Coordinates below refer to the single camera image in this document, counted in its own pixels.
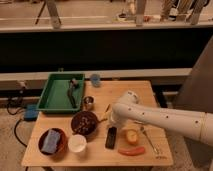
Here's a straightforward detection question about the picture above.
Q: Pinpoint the black eraser block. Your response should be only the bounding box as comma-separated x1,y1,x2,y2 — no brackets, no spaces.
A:
105,127,117,149

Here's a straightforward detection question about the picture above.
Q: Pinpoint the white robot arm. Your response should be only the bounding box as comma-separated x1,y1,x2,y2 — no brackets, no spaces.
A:
109,91,213,146

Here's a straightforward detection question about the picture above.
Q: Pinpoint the blue plastic cup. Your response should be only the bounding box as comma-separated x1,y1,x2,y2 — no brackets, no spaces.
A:
90,74,101,87

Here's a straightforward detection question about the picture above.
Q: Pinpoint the small metal cup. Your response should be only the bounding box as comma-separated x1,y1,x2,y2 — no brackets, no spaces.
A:
83,96,94,110

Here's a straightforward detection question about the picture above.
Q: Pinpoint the dark tool in tray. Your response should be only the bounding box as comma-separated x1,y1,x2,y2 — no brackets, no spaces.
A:
67,78,79,108

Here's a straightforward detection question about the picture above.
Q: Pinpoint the dark bowl with food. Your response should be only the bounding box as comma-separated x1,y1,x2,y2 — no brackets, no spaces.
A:
71,111,98,136

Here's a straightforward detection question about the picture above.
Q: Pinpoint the green plastic tray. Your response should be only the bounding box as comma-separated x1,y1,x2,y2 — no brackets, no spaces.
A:
37,72,85,114

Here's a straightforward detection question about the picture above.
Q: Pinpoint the metal fork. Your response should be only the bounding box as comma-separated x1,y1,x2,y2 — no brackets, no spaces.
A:
140,126,159,155

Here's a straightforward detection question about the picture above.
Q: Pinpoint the yellow round fruit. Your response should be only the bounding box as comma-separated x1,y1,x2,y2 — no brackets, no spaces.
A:
125,129,139,145

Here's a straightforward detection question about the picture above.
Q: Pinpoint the white round cup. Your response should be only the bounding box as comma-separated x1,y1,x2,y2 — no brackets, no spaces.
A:
68,134,87,153

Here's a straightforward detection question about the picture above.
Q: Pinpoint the brown bowl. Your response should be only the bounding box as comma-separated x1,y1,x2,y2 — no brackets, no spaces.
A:
38,128,67,156

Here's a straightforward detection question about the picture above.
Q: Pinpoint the blue power box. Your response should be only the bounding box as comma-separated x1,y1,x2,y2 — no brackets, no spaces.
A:
24,104,38,121

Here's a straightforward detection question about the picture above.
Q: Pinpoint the blue sponge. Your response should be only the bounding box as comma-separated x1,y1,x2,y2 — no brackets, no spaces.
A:
41,130,61,154

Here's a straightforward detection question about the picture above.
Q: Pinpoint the black cable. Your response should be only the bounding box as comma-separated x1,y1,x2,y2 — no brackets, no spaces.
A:
6,87,28,148

